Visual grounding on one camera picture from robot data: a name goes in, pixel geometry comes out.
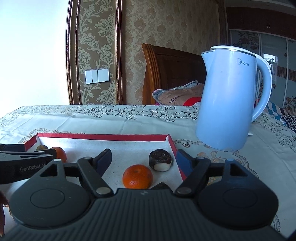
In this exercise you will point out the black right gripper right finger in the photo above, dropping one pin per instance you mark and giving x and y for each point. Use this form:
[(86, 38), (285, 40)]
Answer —
[(196, 172)]

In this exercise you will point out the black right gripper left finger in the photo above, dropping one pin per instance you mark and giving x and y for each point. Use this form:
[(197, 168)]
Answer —
[(80, 179)]

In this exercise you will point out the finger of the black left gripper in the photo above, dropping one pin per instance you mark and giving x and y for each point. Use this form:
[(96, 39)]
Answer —
[(50, 152), (12, 147)]

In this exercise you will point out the orange mandarin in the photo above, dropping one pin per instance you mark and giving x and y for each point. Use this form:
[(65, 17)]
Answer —
[(60, 154), (137, 177)]

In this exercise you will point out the yellow longan fruit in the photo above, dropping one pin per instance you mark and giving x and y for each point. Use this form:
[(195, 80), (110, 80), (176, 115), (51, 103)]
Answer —
[(41, 147)]

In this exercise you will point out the black skinned yam piece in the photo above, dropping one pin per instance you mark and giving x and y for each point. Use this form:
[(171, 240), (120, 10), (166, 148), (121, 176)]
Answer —
[(160, 160)]

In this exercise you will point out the person left hand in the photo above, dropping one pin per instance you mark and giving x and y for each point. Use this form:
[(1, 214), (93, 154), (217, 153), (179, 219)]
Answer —
[(3, 202)]

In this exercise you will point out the red cardboard tray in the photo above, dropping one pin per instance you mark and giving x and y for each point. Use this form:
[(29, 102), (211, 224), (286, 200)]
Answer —
[(127, 150)]

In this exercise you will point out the light blue electric kettle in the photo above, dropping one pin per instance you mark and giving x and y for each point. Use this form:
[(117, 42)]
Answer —
[(236, 91)]

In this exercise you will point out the beige printed pillow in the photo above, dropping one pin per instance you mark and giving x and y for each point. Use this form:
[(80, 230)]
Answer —
[(186, 95)]

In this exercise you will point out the white floral tablecloth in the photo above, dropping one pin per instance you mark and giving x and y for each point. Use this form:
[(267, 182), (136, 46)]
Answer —
[(269, 151)]

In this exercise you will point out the striped blanket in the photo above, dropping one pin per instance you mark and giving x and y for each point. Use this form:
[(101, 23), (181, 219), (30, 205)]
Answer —
[(275, 111)]

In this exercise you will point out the brown wooden headboard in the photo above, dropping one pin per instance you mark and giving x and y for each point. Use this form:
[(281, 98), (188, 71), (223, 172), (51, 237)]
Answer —
[(168, 68)]

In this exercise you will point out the white wall light switch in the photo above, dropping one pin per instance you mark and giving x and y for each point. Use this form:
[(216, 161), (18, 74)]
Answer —
[(97, 76)]

